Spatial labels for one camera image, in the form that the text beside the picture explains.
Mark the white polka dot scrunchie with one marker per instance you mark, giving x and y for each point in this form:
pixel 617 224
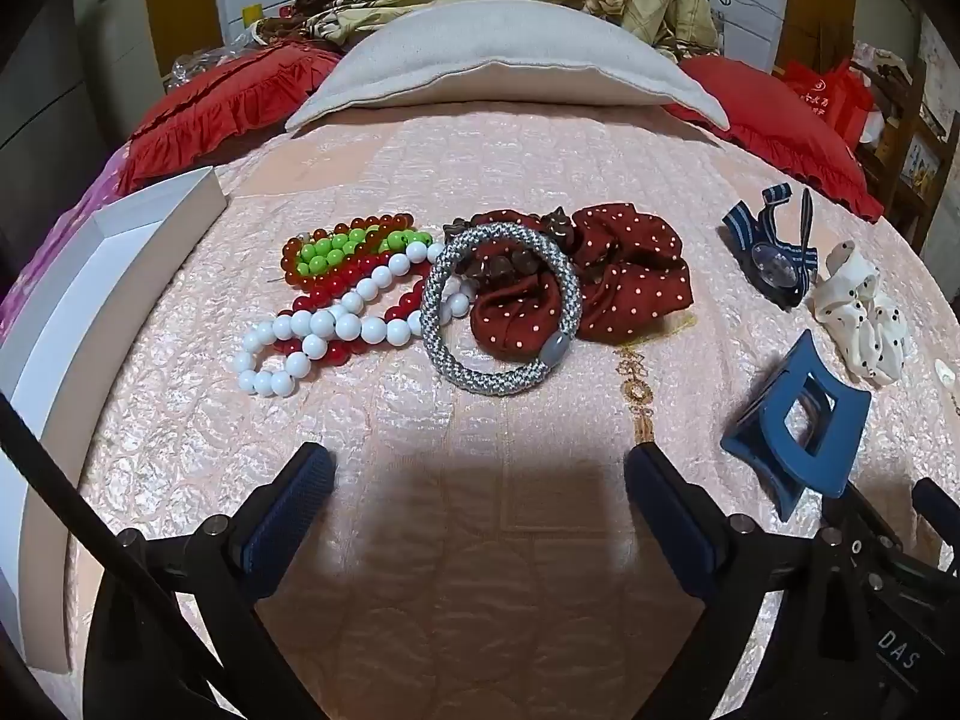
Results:
pixel 862 322

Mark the white shallow box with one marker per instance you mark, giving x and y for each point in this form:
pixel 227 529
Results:
pixel 75 277

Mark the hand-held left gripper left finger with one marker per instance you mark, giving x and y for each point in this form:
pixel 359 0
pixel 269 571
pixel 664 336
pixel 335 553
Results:
pixel 289 510

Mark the purple floral bedsheet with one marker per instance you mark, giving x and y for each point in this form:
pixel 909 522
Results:
pixel 67 217

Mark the grey refrigerator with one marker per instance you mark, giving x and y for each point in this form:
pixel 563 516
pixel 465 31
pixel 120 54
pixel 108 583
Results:
pixel 90 52

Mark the red pillow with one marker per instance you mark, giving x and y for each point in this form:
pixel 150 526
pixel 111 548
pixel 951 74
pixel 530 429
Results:
pixel 765 127

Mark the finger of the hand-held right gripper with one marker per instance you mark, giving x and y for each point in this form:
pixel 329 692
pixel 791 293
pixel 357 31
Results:
pixel 937 517
pixel 874 521

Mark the blue hair claw clip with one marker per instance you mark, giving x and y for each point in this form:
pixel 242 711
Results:
pixel 757 439

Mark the red ruffled round cushion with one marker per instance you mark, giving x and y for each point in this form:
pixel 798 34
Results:
pixel 217 105

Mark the clear plastic bag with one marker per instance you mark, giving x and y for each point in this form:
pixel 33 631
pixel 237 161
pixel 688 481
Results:
pixel 195 67

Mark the red shopping bag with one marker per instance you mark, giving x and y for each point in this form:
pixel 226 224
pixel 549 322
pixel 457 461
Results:
pixel 821 97

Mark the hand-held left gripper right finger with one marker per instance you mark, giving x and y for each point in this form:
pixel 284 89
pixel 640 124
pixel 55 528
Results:
pixel 675 517

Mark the red polka dot scrunchie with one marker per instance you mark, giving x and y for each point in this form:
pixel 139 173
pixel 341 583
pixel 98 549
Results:
pixel 637 277

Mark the small yellow container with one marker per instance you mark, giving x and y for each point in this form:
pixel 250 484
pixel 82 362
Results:
pixel 250 15

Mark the beige pillow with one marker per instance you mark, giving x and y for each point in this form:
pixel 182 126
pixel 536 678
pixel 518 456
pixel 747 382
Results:
pixel 487 45

